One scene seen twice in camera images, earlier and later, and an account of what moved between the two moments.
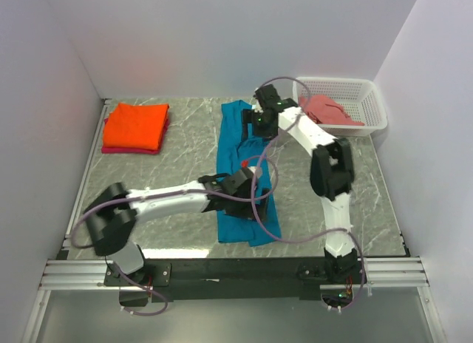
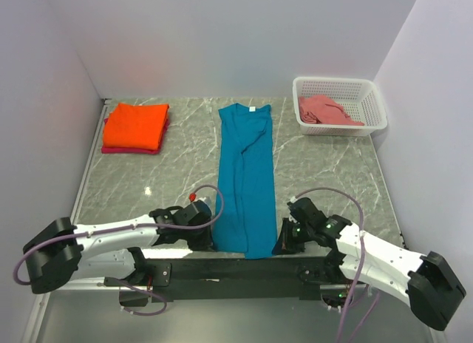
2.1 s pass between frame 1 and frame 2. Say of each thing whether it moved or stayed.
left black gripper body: moved
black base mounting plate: stayed
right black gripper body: moved
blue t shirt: moved
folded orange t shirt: stayed
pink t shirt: stayed
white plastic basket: stayed
